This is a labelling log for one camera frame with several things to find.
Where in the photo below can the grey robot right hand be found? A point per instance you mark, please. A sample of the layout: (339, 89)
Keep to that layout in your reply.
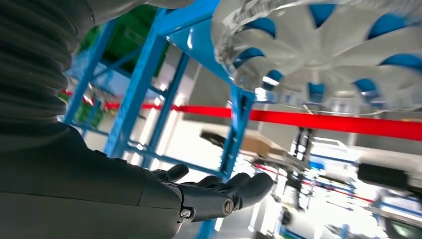
(82, 191)

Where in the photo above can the blue metal shelf rack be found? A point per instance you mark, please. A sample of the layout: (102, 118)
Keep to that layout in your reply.
(138, 82)

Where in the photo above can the green plastic crate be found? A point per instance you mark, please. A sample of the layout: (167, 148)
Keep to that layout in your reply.
(125, 39)

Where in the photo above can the red barrier belt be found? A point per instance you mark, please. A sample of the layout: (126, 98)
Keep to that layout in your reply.
(329, 122)

